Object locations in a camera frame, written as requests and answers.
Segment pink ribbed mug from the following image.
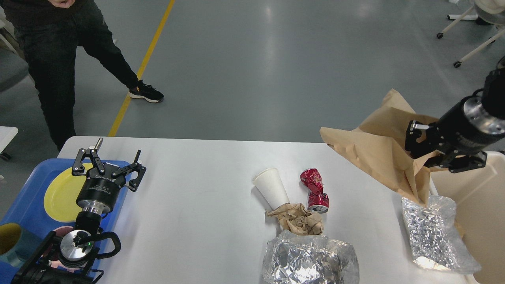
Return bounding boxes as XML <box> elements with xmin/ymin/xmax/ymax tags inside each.
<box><xmin>42</xmin><ymin>225</ymin><xmax>77</xmax><ymax>273</ymax></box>

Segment beige plastic bin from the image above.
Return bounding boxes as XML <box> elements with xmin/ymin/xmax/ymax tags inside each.
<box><xmin>431</xmin><ymin>151</ymin><xmax>505</xmax><ymax>284</ymax></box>

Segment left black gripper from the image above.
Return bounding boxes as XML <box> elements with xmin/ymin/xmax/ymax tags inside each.
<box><xmin>71</xmin><ymin>137</ymin><xmax>147</xmax><ymax>213</ymax></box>

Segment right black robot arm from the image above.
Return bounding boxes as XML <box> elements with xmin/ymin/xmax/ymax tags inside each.
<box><xmin>404</xmin><ymin>59</ymin><xmax>505</xmax><ymax>173</ymax></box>

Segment person in dark clothes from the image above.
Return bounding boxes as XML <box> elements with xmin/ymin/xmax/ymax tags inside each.
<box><xmin>1</xmin><ymin>0</ymin><xmax>164</xmax><ymax>150</ymax></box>

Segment aluminium foil sheet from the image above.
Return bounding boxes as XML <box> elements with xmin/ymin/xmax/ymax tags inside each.
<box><xmin>262</xmin><ymin>230</ymin><xmax>360</xmax><ymax>284</ymax></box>

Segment white side table corner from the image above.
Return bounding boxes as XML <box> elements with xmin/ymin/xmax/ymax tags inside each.
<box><xmin>0</xmin><ymin>126</ymin><xmax>18</xmax><ymax>161</ymax></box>

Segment crushed red can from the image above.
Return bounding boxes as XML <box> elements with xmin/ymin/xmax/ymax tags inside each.
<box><xmin>300</xmin><ymin>168</ymin><xmax>329</xmax><ymax>214</ymax></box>

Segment brown paper bag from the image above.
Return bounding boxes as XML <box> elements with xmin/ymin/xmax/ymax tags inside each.
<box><xmin>320</xmin><ymin>89</ymin><xmax>438</xmax><ymax>207</ymax></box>

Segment dark teal mug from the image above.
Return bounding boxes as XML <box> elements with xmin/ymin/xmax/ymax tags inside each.
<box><xmin>0</xmin><ymin>223</ymin><xmax>43</xmax><ymax>268</ymax></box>

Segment crumpled brown paper ball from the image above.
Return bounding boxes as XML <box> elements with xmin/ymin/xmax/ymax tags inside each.
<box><xmin>266</xmin><ymin>203</ymin><xmax>324</xmax><ymax>235</ymax></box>

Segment white rolling stand legs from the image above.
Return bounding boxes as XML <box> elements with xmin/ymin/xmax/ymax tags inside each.
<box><xmin>435</xmin><ymin>0</ymin><xmax>504</xmax><ymax>69</ymax></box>

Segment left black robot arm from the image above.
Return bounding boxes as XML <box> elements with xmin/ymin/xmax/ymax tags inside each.
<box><xmin>11</xmin><ymin>138</ymin><xmax>146</xmax><ymax>284</ymax></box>

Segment clear plastic wrap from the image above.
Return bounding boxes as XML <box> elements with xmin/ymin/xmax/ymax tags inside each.
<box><xmin>402</xmin><ymin>195</ymin><xmax>482</xmax><ymax>275</ymax></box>

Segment grey chair at left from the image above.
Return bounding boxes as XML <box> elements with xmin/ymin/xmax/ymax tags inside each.
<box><xmin>0</xmin><ymin>19</ymin><xmax>34</xmax><ymax>92</ymax></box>

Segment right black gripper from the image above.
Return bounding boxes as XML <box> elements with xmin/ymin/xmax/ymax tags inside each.
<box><xmin>405</xmin><ymin>96</ymin><xmax>504</xmax><ymax>173</ymax></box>

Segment white paper cup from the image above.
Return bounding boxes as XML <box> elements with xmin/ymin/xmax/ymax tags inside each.
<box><xmin>252</xmin><ymin>168</ymin><xmax>290</xmax><ymax>209</ymax></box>

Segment yellow round plate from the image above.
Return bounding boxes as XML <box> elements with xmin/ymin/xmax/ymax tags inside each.
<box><xmin>43</xmin><ymin>168</ymin><xmax>86</xmax><ymax>223</ymax></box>

